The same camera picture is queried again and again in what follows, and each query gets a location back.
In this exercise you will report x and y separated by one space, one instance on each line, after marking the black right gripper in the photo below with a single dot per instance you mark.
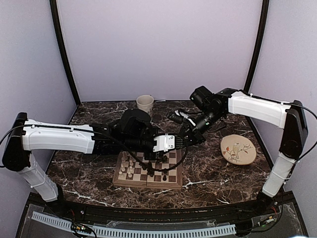
185 131

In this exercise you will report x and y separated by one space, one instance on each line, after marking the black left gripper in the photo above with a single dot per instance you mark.
161 153

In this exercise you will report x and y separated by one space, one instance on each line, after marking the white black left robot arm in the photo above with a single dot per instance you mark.
28 135

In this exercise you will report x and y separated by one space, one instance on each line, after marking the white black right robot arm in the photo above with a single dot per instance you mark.
290 117

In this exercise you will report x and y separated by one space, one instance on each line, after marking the pile of dark chess pieces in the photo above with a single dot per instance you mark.
150 169

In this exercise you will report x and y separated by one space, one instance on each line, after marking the white chess pieces row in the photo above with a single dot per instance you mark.
127 166

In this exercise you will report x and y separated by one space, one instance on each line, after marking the ceramic coral pattern mug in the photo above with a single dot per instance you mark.
146 104

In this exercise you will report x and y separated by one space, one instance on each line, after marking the ceramic bird pattern plate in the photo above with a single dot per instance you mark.
238 150

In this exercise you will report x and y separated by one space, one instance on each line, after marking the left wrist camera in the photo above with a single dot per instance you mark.
134 122

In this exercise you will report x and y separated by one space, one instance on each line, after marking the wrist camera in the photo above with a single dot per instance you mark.
134 122
201 97

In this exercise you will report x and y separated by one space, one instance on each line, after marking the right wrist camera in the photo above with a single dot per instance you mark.
201 97

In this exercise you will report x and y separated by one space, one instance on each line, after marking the black front rail base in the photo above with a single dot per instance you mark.
239 213

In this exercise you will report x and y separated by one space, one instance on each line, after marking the white slotted cable duct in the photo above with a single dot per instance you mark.
136 230

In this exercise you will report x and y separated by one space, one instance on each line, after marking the black corner frame post right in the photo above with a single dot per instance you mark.
257 46

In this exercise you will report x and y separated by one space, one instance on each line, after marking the black corner frame post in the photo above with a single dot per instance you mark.
63 53
257 46

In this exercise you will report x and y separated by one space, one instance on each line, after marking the black corner frame post left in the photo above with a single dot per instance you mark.
63 53

